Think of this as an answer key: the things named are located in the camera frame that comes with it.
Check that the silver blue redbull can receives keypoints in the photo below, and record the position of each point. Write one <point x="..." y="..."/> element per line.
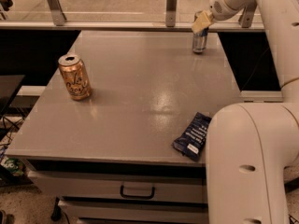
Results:
<point x="199" y="41"/>

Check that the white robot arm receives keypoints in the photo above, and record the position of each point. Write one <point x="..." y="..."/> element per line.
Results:
<point x="248" y="145"/>

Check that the middle metal railing bracket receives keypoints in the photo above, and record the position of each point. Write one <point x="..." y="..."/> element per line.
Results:
<point x="170" y="14"/>

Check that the right metal railing bracket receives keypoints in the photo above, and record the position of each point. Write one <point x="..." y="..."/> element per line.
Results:
<point x="246" y="18"/>

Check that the left metal railing bracket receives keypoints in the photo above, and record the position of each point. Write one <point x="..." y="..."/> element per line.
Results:
<point x="56" y="11"/>

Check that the gold lacroix can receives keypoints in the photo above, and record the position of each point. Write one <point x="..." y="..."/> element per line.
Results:
<point x="75" y="76"/>

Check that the metal railing bracket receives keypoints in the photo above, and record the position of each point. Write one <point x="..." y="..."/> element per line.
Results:
<point x="170" y="14"/>
<point x="246" y="18"/>
<point x="56" y="11"/>

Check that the green snack bag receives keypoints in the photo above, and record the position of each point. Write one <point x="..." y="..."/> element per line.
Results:
<point x="14" y="166"/>

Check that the blue rxbar wrapper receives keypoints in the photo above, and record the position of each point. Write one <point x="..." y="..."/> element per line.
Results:
<point x="193" y="139"/>

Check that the black drawer handle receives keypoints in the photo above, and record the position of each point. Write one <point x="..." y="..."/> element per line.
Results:
<point x="137" y="193"/>

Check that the grey drawer cabinet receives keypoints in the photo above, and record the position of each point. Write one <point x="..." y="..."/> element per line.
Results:
<point x="147" y="87"/>

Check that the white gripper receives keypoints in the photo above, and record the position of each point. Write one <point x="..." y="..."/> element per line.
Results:
<point x="224" y="4"/>

